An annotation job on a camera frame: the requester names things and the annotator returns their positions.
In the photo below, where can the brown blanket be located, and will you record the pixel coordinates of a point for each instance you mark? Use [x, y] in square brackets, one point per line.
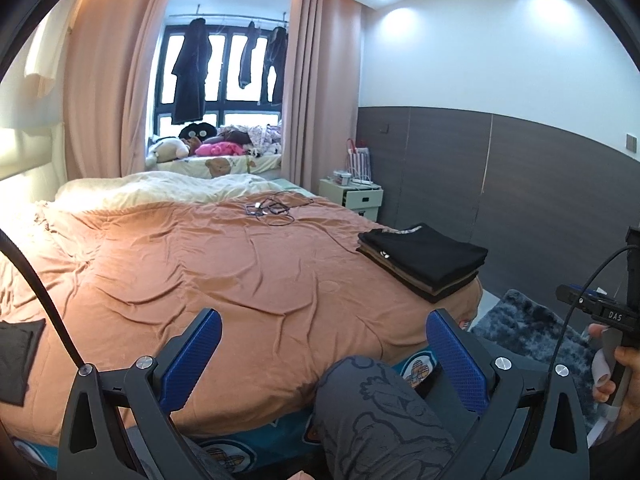
[225, 270]

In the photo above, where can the folded black cloth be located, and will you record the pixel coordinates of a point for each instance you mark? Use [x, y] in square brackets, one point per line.
[17, 360]

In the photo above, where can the wide pink curtain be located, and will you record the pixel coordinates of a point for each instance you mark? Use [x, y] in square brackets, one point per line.
[115, 85]

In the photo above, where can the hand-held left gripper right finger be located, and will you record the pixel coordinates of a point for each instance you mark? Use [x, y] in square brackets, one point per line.
[455, 355]

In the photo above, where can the black t-shirt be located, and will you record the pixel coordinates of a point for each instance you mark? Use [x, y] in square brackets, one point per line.
[430, 252]

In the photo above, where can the person's right hand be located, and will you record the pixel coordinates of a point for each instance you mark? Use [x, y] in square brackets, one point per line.
[600, 360]

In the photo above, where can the narrow pink curtain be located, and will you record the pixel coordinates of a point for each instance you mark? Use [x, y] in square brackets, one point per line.
[320, 85]

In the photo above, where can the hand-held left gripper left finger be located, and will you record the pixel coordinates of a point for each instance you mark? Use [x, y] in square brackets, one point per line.
[195, 355]

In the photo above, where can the pink cloth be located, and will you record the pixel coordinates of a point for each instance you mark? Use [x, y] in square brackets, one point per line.
[220, 149]

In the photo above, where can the black plush toy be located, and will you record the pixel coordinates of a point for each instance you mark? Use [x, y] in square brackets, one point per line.
[197, 130]

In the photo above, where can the clothes rail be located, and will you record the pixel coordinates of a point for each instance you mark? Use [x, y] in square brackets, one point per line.
[225, 16]

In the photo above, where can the grey shaggy rug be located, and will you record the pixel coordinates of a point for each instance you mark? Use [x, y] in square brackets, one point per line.
[525, 320]

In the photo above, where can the cream headboard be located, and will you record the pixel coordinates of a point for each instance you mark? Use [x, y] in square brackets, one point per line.
[25, 155]

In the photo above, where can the pile of printed clothes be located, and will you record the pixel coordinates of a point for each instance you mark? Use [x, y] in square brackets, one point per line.
[260, 137]

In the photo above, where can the bear print sheet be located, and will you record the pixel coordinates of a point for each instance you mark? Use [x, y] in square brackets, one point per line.
[220, 165]

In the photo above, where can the long black hanging garment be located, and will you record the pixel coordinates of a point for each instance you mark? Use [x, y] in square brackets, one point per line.
[190, 75]

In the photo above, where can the striped gift bag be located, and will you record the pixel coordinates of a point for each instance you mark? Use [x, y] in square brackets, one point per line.
[359, 160]

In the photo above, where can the small dark hanging garment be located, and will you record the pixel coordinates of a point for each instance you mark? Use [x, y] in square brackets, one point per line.
[250, 55]

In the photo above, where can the grey printed pants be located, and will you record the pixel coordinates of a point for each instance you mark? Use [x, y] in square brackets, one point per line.
[370, 410]

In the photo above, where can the white hanging shirt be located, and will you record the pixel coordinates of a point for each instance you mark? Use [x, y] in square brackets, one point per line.
[50, 45]

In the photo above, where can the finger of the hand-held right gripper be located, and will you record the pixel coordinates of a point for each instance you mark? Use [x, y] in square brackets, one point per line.
[580, 300]

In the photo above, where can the white plush toy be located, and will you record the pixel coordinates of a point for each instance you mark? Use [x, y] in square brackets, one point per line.
[167, 149]

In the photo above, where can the cream duvet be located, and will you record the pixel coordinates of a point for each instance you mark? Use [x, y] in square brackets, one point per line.
[150, 187]

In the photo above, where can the white bedside cabinet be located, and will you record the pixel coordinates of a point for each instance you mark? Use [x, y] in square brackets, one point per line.
[360, 200]

